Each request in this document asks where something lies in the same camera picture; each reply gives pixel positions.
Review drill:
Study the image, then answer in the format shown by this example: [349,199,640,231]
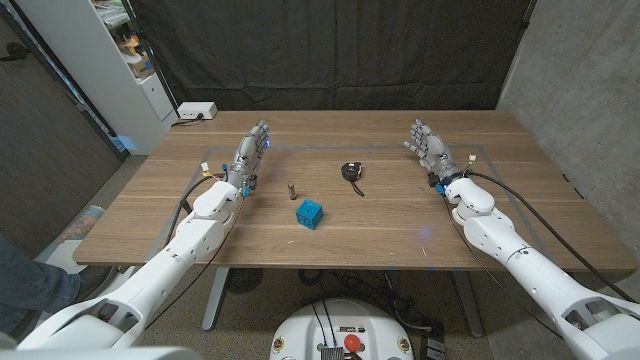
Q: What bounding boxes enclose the grey table leg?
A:
[201,267,231,332]
[451,271,485,339]

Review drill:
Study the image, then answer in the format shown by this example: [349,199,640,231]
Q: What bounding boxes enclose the white shelf cabinet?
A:
[14,0,180,156]

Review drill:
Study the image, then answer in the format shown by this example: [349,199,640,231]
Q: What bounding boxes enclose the dark shoe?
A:
[74,264,116,301]

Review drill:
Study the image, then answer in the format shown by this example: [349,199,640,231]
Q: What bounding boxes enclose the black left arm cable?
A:
[164,172,229,249]

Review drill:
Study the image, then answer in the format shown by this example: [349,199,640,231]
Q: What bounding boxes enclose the black round fan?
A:
[224,268,265,295]

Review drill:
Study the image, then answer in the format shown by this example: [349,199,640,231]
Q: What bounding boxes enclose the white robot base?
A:
[268,298,415,360]

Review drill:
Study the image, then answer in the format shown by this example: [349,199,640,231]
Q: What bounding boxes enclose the black curtain backdrop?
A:
[121,0,539,112]

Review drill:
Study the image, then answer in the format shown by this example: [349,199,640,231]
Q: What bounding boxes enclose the cardboard box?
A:
[127,53,155,79]

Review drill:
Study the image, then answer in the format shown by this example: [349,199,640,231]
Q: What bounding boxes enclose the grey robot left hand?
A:
[223,118,272,197]

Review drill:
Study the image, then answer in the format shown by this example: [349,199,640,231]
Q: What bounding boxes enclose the black measuring tape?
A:
[341,161,366,198]

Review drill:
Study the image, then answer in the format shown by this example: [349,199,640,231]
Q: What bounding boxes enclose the blue lattice block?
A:
[295,198,324,231]

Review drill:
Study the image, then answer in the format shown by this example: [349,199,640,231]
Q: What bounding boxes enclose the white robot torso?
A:
[0,346,204,360]

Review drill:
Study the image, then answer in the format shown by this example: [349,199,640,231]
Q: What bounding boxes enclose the person leg in jeans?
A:
[0,234,84,336]

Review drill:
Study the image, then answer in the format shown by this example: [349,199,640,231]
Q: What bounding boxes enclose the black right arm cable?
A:
[462,169,639,304]

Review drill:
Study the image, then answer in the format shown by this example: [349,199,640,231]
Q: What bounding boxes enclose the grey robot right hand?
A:
[403,118,464,185]

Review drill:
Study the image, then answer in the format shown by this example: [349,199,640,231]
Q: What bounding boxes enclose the black floor cable bundle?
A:
[299,269,431,331]

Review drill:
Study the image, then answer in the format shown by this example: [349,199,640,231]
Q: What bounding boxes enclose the colourful patterned floor item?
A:
[57,204,106,246]

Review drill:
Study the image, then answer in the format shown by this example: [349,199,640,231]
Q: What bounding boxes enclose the white power strip box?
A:
[177,101,219,121]

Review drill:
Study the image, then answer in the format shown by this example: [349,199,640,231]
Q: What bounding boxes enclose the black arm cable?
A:
[164,172,229,249]
[462,169,639,304]

